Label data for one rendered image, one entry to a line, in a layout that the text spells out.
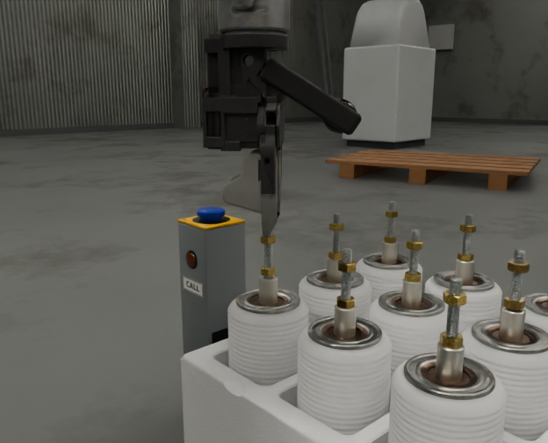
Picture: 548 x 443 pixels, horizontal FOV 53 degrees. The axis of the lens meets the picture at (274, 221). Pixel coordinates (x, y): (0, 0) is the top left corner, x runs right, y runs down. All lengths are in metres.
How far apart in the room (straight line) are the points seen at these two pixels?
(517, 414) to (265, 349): 0.26
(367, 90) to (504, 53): 5.61
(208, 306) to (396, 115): 4.49
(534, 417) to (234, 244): 0.43
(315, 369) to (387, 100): 4.72
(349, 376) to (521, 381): 0.16
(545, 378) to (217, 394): 0.34
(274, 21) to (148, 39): 7.85
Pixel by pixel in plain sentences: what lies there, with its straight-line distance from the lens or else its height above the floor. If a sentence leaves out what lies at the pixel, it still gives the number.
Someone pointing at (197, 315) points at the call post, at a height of 0.18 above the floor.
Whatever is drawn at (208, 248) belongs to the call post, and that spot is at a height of 0.28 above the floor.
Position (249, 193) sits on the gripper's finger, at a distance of 0.59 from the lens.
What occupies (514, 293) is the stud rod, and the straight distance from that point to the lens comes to 0.59.
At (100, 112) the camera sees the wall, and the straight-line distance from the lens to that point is 7.97.
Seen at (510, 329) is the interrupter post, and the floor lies 0.26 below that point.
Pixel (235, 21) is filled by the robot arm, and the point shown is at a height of 0.56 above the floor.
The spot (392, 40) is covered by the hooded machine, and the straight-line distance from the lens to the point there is 5.26.
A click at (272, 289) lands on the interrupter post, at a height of 0.27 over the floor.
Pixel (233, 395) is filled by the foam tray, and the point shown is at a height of 0.17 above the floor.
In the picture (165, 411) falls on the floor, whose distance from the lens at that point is 0.93.
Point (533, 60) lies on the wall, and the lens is 10.46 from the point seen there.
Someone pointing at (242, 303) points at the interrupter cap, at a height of 0.25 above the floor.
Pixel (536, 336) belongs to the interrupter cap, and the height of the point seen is 0.25.
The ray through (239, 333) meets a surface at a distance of 0.63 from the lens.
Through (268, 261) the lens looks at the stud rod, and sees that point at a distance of 0.63.
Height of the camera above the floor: 0.49
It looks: 13 degrees down
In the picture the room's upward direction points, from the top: straight up
